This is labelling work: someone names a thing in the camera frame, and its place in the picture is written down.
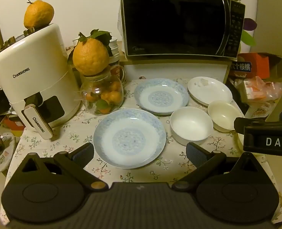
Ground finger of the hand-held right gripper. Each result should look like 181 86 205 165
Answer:
234 117 278 132

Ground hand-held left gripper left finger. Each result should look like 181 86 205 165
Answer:
19 143 109 192

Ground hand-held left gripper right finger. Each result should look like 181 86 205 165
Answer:
171 142 263 192

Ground cream bowl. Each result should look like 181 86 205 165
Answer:
207 101 244 133

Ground white plate with rose print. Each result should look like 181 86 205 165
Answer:
187 76 233 107

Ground white printed bag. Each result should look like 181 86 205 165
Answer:
244 100 281 118

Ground white straight-sided bowl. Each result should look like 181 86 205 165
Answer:
170 106 213 146

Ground floral tablecloth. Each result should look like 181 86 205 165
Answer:
3 76 282 220

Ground plastic bag of tissue packs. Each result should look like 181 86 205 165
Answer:
237 76 282 105

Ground blue patterned plate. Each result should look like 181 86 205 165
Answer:
134 78 189 116
93 108 167 169

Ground orange carton with blue label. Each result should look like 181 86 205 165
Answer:
231 52 282 79

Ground pile of small oranges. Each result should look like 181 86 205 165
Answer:
85 80 122 114

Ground glass jar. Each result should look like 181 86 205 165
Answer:
80 67 125 116

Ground round printed lid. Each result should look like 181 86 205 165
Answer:
0 132 15 172

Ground white microwave stand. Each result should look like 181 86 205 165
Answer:
119 57 238 84

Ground glass mug with red label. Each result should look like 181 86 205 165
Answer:
109 64 127 84

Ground white air fryer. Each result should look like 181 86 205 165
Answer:
0 23 82 141

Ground large orange with leaves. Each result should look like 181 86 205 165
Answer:
67 29 113 76

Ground white canister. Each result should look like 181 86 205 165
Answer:
108 38 121 65

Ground black microwave oven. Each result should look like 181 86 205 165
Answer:
121 0 246 61

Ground large orange with stem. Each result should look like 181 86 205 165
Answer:
24 0 55 29

